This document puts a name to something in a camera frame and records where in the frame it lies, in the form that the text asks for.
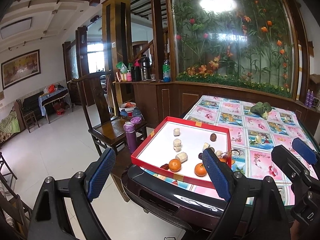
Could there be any wooden cabinet counter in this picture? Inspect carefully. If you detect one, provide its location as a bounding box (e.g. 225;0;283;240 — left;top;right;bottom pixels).
114;81;319;135

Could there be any dark wooden chair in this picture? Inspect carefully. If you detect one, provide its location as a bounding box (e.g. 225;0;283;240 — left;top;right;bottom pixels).
71;70;148;156

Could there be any pale sugarcane chunk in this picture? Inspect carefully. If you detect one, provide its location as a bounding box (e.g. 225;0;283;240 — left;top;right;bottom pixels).
174;128;180;137

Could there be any octagonal sugarcane chunk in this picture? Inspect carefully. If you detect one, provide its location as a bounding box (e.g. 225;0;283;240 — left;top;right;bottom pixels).
173;139;181;147

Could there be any framed landscape painting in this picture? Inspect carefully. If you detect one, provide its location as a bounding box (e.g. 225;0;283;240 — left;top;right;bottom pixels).
1;49;41;89

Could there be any green label water bottle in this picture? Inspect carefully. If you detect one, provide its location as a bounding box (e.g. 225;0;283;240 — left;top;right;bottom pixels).
163;60;171;82

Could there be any brown round nut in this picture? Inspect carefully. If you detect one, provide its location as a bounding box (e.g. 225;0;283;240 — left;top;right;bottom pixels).
210;133;216;141

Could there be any purple thermos bottle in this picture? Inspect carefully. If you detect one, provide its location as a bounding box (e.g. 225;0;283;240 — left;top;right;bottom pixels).
123;121;137;154

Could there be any black thermos flask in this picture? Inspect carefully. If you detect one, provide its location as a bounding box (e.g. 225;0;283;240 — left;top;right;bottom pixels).
140;55;151;80

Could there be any orange tangerine in tray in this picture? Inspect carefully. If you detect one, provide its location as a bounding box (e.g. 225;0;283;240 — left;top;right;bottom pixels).
168;159;181;172

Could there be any green leafy vegetable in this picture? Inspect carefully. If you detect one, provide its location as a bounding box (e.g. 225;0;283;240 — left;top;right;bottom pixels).
250;102;272;120

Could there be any floral plastic tablecloth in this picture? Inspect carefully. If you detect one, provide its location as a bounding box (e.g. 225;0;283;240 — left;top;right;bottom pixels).
139;94;320;205

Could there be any small side table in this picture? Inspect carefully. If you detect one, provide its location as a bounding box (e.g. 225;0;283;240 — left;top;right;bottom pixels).
38;88;73;124

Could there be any purple thermos lid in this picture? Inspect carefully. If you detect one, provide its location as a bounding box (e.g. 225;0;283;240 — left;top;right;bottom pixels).
130;116;143;124

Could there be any sugarcane chunk on table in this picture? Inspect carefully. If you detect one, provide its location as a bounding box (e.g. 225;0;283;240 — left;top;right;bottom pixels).
215;150;222;158

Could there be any orange tangerine on table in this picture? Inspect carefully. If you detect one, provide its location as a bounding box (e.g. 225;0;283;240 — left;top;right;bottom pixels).
219;158;227;163

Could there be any right hand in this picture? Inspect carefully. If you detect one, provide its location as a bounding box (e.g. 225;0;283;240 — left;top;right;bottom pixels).
290;220;304;240

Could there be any beige sugarcane chunk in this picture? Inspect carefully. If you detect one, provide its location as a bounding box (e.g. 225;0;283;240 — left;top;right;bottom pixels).
174;146;181;152

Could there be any artificial flower glass panel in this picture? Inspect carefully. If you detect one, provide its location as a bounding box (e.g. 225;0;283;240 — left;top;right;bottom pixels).
171;0;295;98

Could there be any rectangular sugarcane chunk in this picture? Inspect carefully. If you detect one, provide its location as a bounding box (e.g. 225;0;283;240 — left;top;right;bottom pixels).
175;152;188;163

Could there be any red shallow tray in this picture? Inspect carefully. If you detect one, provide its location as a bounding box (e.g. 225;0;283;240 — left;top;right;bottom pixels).
131;116;231;189

